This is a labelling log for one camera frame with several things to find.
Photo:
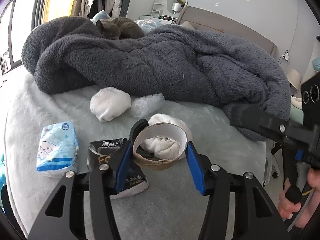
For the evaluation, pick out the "grey cat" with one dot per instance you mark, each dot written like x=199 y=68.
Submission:
x=119 y=28

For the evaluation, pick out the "grey upholstered headboard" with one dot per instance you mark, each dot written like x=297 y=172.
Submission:
x=201 y=19

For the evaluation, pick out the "brown cardboard tape roll core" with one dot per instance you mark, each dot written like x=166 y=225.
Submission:
x=142 y=130

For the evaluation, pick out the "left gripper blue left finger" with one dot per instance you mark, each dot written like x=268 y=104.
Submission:
x=122 y=165

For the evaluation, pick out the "black tissue pack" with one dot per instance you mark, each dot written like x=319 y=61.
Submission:
x=101 y=153

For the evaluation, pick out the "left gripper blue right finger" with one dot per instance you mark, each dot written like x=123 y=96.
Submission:
x=197 y=173

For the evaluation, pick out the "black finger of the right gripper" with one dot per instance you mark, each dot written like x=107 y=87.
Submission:
x=253 y=119

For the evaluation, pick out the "person's right hand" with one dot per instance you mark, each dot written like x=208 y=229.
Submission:
x=288 y=205

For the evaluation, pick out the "dark grey fleece blanket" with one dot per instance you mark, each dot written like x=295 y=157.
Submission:
x=214 y=68

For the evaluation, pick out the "clear bubble wrap wad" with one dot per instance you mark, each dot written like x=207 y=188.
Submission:
x=146 y=105

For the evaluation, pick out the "light blue tissue pack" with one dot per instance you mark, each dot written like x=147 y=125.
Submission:
x=58 y=149

